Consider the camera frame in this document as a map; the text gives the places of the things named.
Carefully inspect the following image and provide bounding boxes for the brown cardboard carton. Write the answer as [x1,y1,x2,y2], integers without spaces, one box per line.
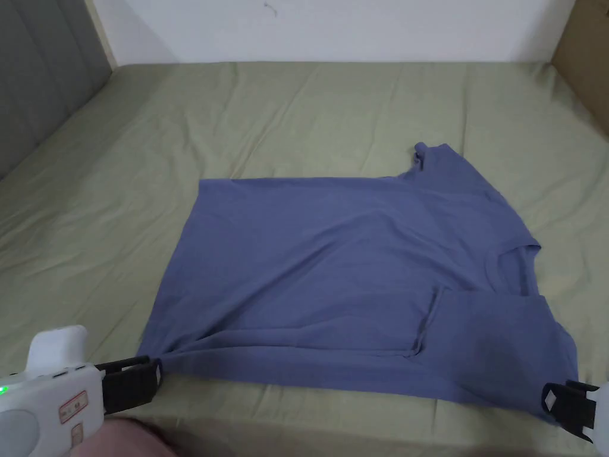
[551,0,609,140]

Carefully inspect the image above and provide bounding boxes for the bed with pale green sheet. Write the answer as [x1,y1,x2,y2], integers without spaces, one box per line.
[0,61,609,457]

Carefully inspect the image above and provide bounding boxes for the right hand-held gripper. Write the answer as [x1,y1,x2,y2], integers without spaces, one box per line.
[542,380,609,449]

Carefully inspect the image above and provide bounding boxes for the grey padded headboard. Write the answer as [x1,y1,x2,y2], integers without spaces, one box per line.
[0,0,114,181]

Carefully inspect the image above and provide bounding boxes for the blue shirt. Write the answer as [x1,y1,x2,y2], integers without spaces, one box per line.
[137,141,582,411]

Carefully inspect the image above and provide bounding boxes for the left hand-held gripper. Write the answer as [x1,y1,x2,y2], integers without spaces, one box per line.
[0,325,164,457]

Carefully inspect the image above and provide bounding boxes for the person's legs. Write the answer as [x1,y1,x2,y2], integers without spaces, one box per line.
[81,417,168,457]

